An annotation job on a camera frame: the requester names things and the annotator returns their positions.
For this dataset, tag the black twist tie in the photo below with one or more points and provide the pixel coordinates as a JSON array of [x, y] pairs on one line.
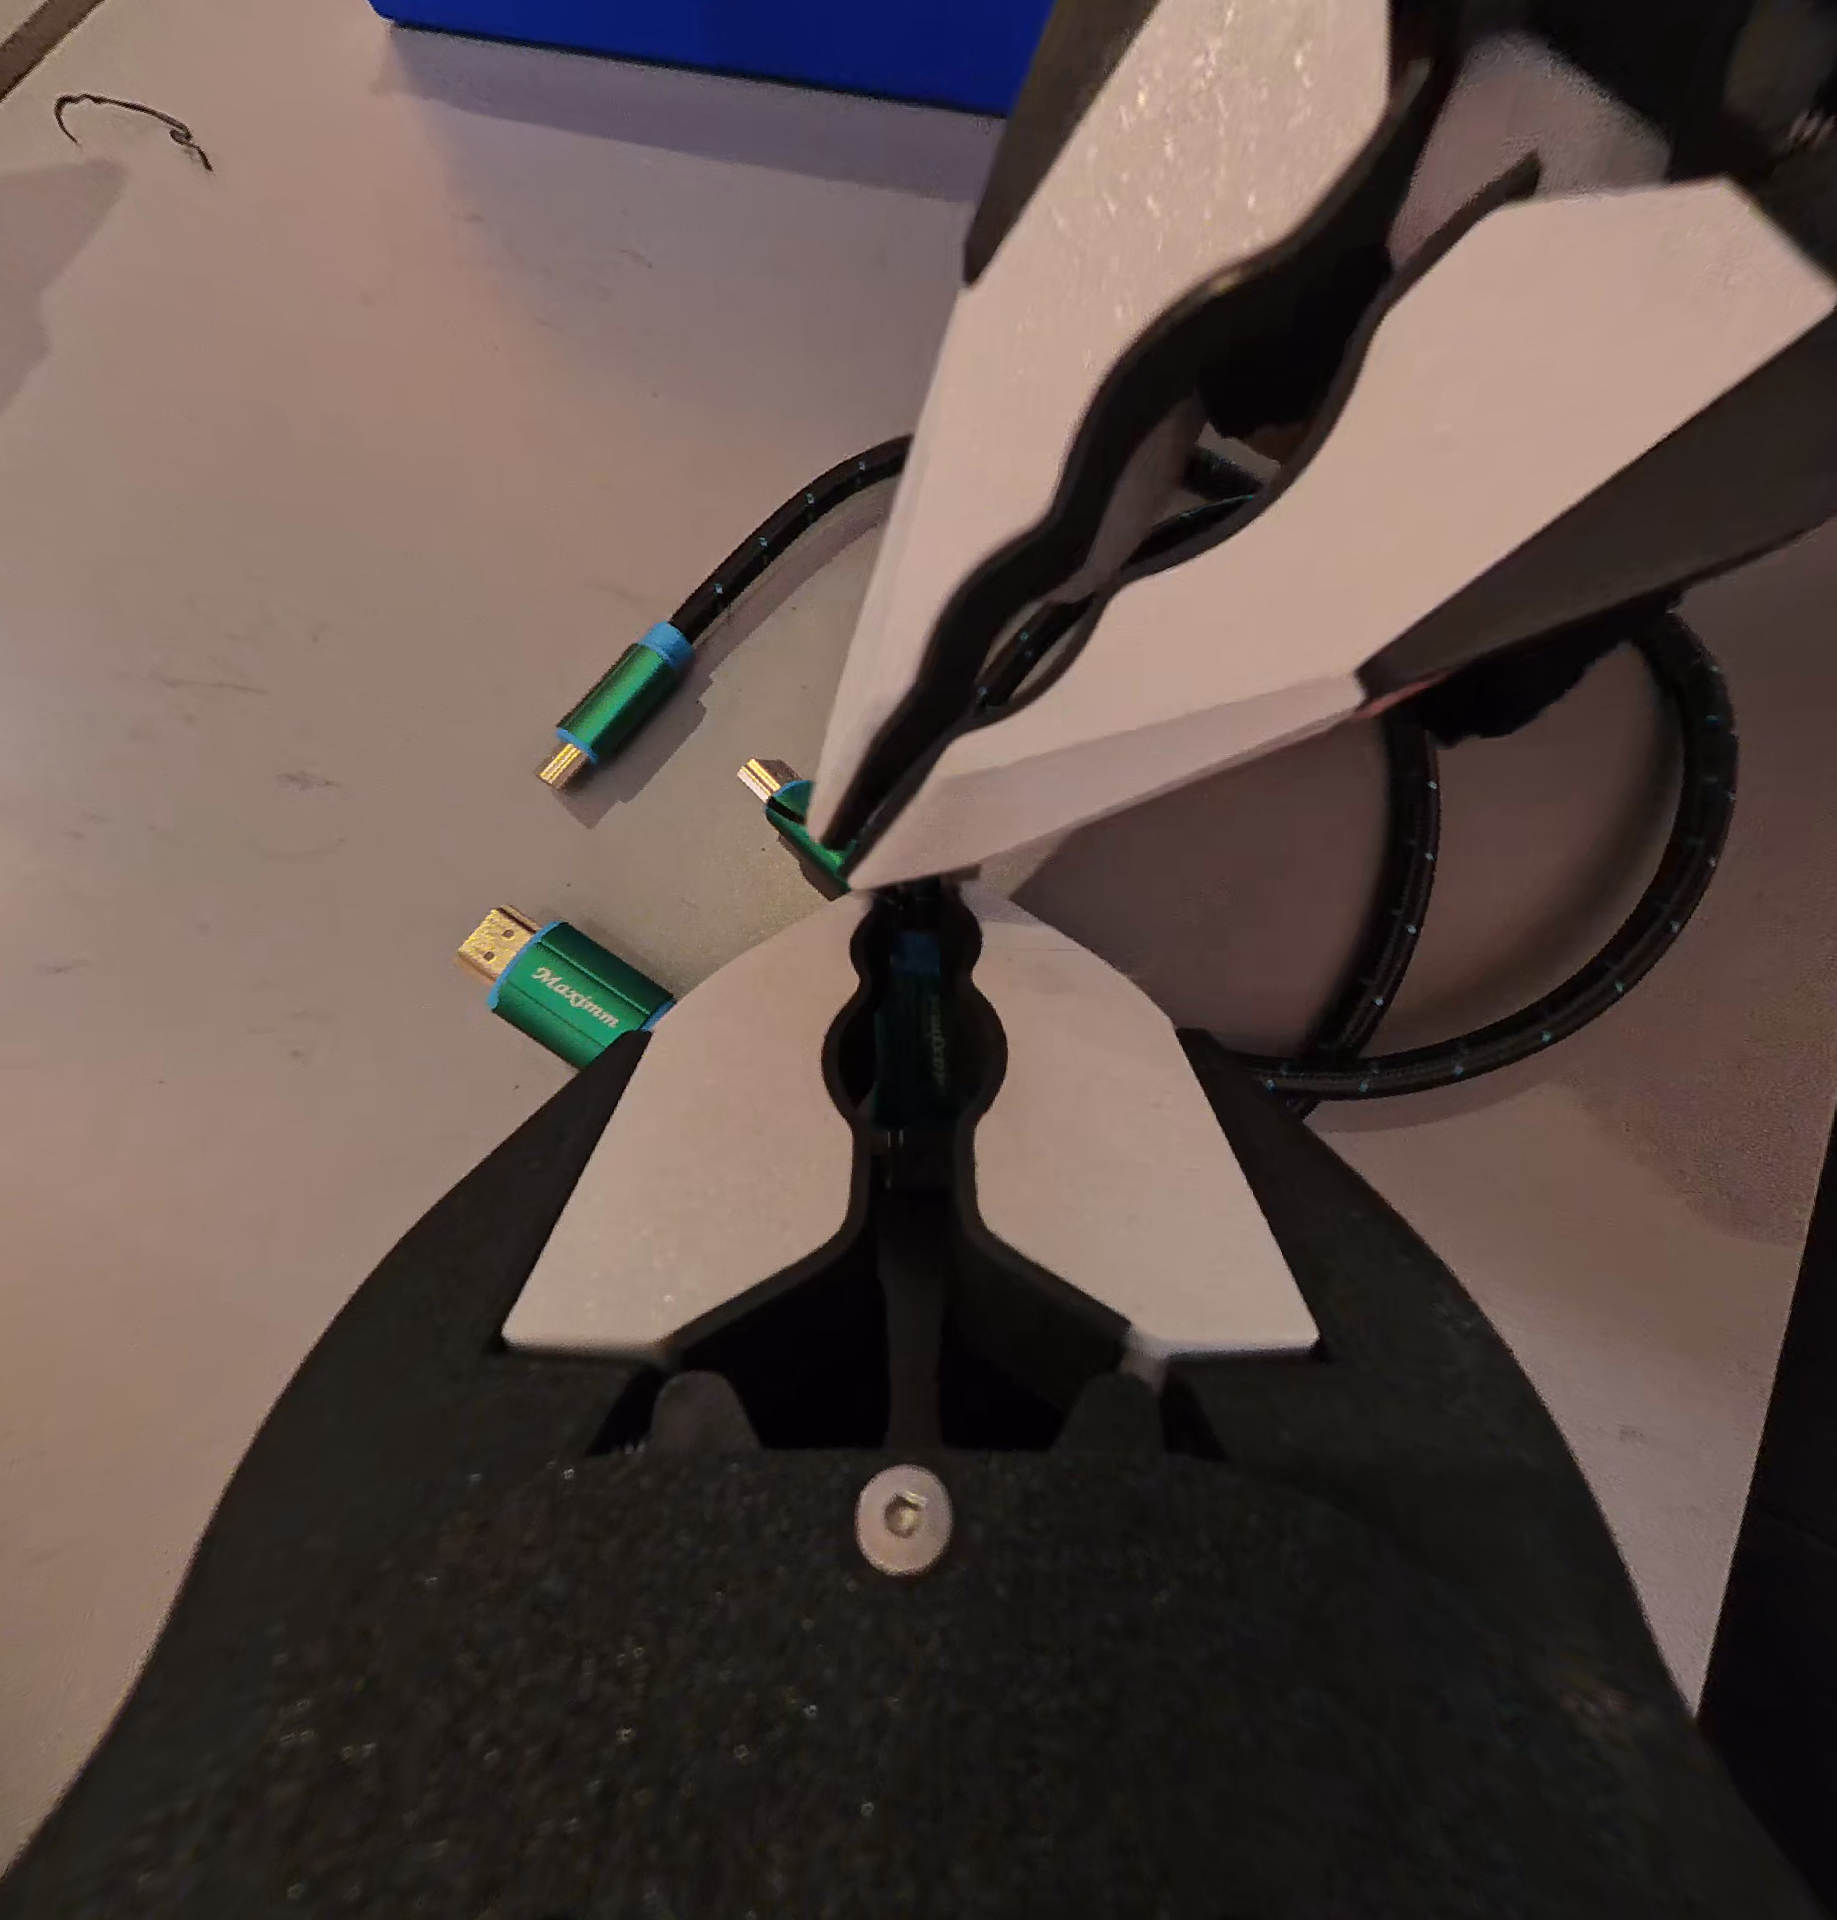
[[150, 108]]

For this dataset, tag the person's dark clothing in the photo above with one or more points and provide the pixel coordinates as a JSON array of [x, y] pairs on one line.
[[1817, 1501]]

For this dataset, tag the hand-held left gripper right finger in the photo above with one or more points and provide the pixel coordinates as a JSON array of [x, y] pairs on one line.
[[1129, 1200]]

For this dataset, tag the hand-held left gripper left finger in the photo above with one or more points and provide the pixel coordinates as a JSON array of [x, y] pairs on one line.
[[709, 1185]]

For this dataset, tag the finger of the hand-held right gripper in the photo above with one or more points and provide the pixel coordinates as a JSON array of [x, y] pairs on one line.
[[1160, 180], [1533, 390]]

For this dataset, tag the blue storage bin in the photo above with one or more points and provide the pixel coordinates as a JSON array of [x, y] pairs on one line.
[[709, 45]]

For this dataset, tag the grey desk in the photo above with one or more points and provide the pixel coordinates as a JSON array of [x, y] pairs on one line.
[[334, 451]]

